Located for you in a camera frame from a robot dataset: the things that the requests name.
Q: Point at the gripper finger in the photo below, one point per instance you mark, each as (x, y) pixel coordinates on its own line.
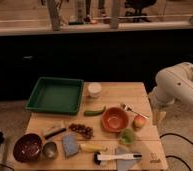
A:
(159, 117)

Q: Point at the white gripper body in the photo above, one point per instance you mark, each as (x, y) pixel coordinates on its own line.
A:
(155, 105)

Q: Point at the red yellow apple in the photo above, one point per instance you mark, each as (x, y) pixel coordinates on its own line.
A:
(139, 122)

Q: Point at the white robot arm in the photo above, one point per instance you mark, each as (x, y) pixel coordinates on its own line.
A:
(175, 82)

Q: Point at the white paper cup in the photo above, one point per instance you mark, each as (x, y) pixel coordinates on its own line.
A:
(94, 89)

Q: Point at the small metal cup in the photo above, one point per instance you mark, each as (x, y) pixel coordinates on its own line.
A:
(50, 150)

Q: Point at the green pepper toy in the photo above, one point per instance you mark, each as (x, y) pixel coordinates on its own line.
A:
(127, 137)

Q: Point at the orange bowl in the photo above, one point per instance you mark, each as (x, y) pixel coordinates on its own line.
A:
(114, 120)

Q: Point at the grey cloth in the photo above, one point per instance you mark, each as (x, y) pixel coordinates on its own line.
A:
(127, 164)

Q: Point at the white dish brush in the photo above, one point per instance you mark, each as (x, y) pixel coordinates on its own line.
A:
(98, 157)

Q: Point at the yellow banana toy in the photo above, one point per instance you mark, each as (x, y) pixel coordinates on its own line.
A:
(92, 148)

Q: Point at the bunch of dark grapes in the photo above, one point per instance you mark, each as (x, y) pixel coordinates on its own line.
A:
(85, 131)

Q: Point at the black office chair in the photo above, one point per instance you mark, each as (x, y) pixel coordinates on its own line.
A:
(138, 5)

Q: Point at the blue sponge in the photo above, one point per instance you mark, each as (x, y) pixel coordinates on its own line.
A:
(70, 145)

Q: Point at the green plastic tray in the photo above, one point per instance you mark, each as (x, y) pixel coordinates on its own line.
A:
(56, 95)

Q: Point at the dark red bowl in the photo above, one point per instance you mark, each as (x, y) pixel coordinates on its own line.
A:
(28, 148)

